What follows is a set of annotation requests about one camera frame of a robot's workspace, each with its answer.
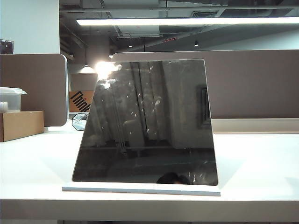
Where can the square mirror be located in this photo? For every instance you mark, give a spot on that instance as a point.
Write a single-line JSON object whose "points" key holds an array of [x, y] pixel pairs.
{"points": [[144, 116]]}

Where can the octagonal glass terrarium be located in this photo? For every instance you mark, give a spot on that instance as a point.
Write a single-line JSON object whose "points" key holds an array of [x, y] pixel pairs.
{"points": [[79, 121]]}

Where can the orange Think printed carton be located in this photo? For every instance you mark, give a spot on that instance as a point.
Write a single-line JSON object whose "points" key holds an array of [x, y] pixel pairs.
{"points": [[79, 101]]}

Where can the red LED ceiling sign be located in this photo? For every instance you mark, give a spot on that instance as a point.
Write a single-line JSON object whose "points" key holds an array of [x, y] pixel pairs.
{"points": [[169, 39]]}

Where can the white pendant lamp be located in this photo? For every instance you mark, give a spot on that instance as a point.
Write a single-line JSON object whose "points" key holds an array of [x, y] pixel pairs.
{"points": [[87, 69]]}

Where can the small black ceiling spotlight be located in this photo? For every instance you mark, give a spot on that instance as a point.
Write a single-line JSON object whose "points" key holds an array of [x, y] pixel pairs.
{"points": [[196, 43]]}

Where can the long ceiling light strip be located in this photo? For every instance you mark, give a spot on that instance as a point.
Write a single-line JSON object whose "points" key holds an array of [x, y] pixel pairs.
{"points": [[163, 21]]}

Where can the wide brown desk partition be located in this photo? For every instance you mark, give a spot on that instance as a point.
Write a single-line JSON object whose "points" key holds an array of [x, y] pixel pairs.
{"points": [[245, 81]]}

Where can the beige wooden ledge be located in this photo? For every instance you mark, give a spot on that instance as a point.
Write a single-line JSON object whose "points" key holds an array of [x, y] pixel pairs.
{"points": [[257, 126]]}

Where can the brown desk partition rounded corner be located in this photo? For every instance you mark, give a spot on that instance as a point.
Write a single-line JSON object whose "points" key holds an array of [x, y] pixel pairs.
{"points": [[42, 81]]}

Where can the brown cardboard box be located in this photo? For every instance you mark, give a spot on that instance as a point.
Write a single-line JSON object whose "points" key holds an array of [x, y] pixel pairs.
{"points": [[21, 126]]}

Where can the clear plastic lidded container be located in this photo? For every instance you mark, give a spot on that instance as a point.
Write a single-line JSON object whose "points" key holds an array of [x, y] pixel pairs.
{"points": [[12, 98]]}

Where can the small white plastic object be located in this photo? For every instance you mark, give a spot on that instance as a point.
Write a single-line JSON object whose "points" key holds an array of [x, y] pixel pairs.
{"points": [[3, 107]]}

